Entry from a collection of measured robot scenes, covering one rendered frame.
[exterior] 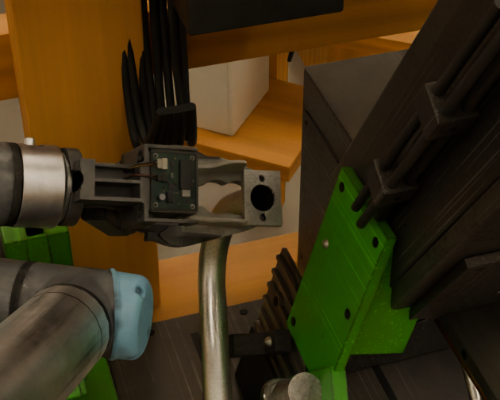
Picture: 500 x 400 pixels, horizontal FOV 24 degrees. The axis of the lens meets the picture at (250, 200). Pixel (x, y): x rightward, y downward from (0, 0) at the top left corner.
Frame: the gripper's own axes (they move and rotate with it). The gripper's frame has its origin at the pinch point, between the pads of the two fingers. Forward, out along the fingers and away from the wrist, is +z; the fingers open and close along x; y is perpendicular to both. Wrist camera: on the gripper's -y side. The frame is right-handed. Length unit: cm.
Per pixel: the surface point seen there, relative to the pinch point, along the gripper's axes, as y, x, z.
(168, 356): -33.6, -15.1, 4.3
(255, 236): -167, 17, 81
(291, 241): -43, 1, 27
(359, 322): 6.3, -12.4, 8.5
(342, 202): 5.2, -0.6, 7.6
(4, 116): -232, 58, 30
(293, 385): -0.8, -18.3, 4.8
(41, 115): -22.9, 12.0, -15.1
